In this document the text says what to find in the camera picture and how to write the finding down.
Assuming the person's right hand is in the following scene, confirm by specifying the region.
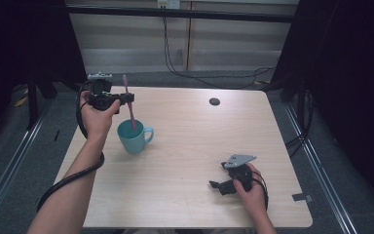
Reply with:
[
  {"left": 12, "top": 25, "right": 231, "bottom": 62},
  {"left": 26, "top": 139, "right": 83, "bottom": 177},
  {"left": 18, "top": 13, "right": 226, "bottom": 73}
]
[{"left": 232, "top": 163, "right": 270, "bottom": 213}]

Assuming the bundle of black cables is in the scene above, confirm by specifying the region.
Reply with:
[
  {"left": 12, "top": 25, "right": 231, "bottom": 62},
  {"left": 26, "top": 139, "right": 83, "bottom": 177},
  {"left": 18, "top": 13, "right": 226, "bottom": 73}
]
[{"left": 284, "top": 90, "right": 317, "bottom": 158}]

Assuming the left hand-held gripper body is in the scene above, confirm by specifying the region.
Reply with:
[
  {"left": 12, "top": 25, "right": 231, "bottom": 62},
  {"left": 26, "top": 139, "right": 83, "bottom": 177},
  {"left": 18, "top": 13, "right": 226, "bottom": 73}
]
[{"left": 87, "top": 71, "right": 122, "bottom": 115}]

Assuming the white wall socket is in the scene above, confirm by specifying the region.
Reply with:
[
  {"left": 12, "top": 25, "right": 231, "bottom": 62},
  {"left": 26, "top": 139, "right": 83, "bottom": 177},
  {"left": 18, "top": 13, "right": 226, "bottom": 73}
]
[{"left": 157, "top": 0, "right": 181, "bottom": 10}]

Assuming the black metal stand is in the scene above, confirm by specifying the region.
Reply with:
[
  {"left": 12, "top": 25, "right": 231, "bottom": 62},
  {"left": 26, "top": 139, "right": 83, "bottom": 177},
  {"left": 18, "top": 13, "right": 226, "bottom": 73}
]
[{"left": 26, "top": 68, "right": 41, "bottom": 132}]

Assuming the teal mug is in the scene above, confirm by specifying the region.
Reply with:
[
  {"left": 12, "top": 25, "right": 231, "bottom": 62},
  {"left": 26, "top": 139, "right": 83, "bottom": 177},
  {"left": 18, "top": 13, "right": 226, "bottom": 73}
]
[{"left": 117, "top": 118, "right": 155, "bottom": 155}]

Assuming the dark curtain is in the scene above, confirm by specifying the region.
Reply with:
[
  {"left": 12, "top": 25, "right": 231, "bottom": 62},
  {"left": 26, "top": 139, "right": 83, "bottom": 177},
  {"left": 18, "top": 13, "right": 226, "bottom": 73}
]
[
  {"left": 0, "top": 0, "right": 90, "bottom": 154},
  {"left": 270, "top": 0, "right": 374, "bottom": 204}
]

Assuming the long black floor cable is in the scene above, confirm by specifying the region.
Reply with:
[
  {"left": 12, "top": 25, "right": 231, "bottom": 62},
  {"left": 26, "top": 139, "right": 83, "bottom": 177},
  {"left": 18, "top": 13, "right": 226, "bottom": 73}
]
[{"left": 162, "top": 16, "right": 277, "bottom": 90}]

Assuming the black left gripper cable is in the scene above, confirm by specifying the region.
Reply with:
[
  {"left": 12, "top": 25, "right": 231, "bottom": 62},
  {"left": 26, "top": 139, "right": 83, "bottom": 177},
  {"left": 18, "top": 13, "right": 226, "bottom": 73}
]
[{"left": 36, "top": 80, "right": 106, "bottom": 214}]

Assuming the black horizontal bar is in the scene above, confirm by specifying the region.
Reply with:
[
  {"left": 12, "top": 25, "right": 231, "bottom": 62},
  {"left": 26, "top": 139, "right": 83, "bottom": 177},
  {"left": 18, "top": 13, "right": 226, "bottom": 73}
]
[{"left": 65, "top": 4, "right": 299, "bottom": 24}]

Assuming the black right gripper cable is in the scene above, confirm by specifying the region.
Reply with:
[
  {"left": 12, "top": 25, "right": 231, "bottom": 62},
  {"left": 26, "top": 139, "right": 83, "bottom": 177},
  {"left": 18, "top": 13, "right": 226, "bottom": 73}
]
[{"left": 252, "top": 170, "right": 270, "bottom": 212}]

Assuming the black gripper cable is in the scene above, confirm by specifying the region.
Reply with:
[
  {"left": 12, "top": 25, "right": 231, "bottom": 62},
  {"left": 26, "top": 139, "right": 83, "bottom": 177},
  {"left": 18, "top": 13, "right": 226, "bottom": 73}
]
[
  {"left": 252, "top": 170, "right": 270, "bottom": 212},
  {"left": 36, "top": 80, "right": 106, "bottom": 214}
]

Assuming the person's left hand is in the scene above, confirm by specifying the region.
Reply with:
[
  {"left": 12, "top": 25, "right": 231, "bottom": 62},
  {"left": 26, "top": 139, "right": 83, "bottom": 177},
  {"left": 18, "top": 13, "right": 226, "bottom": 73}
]
[{"left": 79, "top": 90, "right": 122, "bottom": 141}]

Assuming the metal floor rail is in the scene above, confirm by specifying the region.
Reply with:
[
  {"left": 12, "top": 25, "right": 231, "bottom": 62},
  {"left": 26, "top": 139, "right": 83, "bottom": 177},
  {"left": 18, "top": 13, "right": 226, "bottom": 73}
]
[
  {"left": 0, "top": 105, "right": 49, "bottom": 226},
  {"left": 283, "top": 102, "right": 358, "bottom": 234}
]

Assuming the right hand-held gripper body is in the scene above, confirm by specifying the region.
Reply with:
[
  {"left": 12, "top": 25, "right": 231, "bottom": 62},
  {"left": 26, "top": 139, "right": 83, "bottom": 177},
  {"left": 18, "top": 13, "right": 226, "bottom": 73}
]
[{"left": 220, "top": 153, "right": 258, "bottom": 193}]

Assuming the pink toothbrush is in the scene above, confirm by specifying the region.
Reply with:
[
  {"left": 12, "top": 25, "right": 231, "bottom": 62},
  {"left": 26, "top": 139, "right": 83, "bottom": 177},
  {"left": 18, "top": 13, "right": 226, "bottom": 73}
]
[{"left": 121, "top": 74, "right": 138, "bottom": 132}]

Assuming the grey tape strip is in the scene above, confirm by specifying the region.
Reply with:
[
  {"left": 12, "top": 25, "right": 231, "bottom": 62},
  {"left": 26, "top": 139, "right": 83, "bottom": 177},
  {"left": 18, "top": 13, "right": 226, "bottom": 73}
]
[{"left": 291, "top": 192, "right": 314, "bottom": 203}]

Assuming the yellow floor scrap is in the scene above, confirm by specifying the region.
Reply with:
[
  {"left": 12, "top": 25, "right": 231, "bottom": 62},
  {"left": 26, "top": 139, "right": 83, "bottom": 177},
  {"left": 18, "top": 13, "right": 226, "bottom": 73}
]
[{"left": 13, "top": 95, "right": 29, "bottom": 108}]

